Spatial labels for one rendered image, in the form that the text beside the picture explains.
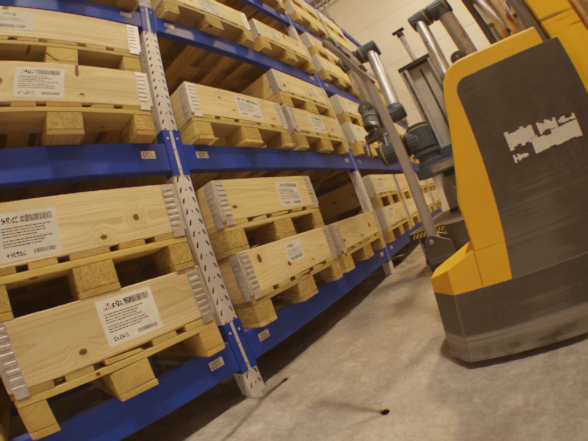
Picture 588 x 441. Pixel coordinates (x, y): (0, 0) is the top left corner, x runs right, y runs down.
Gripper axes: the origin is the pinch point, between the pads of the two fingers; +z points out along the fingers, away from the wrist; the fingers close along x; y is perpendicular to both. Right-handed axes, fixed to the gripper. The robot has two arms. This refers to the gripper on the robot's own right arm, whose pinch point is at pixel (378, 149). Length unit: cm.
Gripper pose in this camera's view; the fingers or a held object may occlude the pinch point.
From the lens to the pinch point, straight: 198.0
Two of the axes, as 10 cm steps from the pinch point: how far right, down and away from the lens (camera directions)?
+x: -7.0, 3.4, 6.3
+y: 7.1, 2.4, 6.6
